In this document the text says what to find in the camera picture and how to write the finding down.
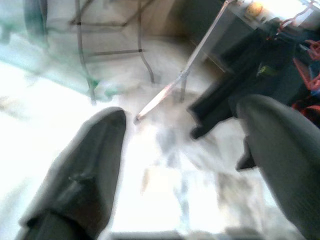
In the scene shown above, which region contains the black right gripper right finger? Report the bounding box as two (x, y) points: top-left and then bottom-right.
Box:
(234, 94), (320, 240)

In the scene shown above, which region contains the orange round toy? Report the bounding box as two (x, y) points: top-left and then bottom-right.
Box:
(246, 2), (263, 16)

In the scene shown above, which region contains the black TV cabinet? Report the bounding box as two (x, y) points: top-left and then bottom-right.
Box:
(172, 0), (320, 76)

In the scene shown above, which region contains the green plastic hanger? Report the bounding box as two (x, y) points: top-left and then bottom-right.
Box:
(0, 0), (113, 101)

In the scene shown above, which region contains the dark navy printed t-shirt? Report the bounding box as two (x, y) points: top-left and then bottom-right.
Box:
(187, 17), (296, 141)

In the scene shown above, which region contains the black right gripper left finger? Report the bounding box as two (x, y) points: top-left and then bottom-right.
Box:
(14, 106), (128, 240)

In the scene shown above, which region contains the silver tripod rack stand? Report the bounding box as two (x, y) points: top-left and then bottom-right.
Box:
(134, 0), (232, 125)

